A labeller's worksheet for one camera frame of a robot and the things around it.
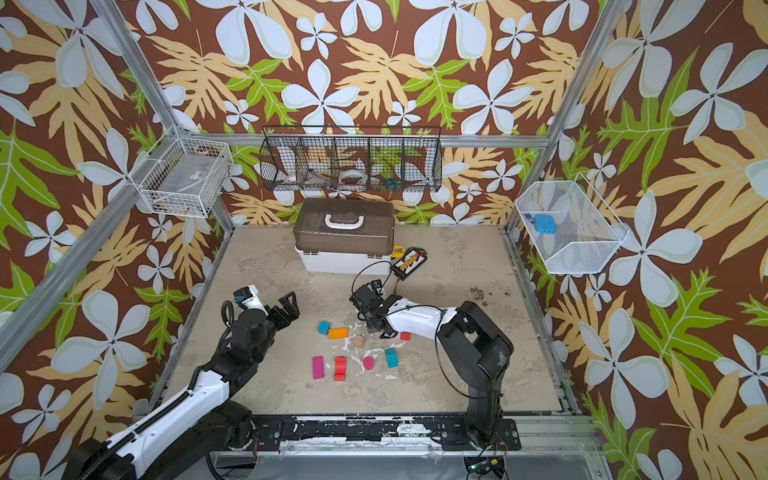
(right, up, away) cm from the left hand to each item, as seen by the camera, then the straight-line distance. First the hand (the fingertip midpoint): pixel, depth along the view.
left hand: (282, 295), depth 82 cm
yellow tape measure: (+34, +13, +26) cm, 44 cm away
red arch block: (+16, -22, +3) cm, 27 cm away
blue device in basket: (+76, +21, +3) cm, 79 cm away
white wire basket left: (-30, +35, +4) cm, 46 cm away
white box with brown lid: (+16, +17, +6) cm, 24 cm away
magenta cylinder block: (+24, -20, +2) cm, 31 cm away
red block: (+35, -13, +7) cm, 38 cm away
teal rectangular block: (+31, -19, +4) cm, 37 cm away
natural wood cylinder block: (+21, -15, +6) cm, 26 cm away
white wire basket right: (+82, +17, -6) cm, 84 cm away
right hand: (+27, -9, +11) cm, 30 cm away
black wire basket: (+18, +44, +16) cm, 50 cm away
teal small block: (+10, -11, +9) cm, 17 cm away
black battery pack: (+40, +10, +26) cm, 48 cm away
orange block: (+14, -13, +9) cm, 21 cm away
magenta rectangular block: (+9, -22, +4) cm, 24 cm away
